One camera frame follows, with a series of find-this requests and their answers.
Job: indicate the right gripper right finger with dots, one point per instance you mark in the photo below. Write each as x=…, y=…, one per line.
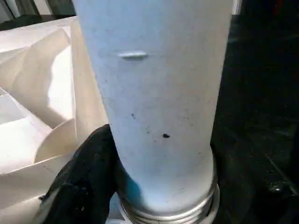
x=257, y=200

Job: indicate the white plastic table top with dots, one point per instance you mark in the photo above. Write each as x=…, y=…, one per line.
x=42, y=93

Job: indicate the black work mat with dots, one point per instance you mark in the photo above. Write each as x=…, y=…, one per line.
x=257, y=70

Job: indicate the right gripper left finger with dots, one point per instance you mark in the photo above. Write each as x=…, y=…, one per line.
x=81, y=182

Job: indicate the white glass door cabinet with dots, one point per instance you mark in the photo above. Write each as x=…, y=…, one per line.
x=51, y=5

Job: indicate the white plastic table leg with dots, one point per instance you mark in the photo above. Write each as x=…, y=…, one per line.
x=158, y=93

